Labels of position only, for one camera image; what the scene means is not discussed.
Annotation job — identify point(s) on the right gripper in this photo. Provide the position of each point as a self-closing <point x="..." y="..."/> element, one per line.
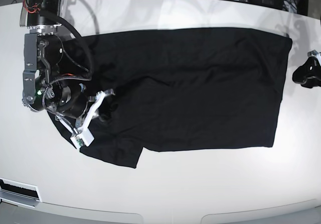
<point x="106" y="110"/>

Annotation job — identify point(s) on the black t-shirt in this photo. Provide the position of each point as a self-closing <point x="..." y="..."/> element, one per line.
<point x="187" y="89"/>

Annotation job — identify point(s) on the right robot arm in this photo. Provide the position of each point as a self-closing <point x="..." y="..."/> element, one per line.
<point x="52" y="80"/>

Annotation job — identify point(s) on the black power adapter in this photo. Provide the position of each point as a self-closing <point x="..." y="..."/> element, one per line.
<point x="275" y="4"/>

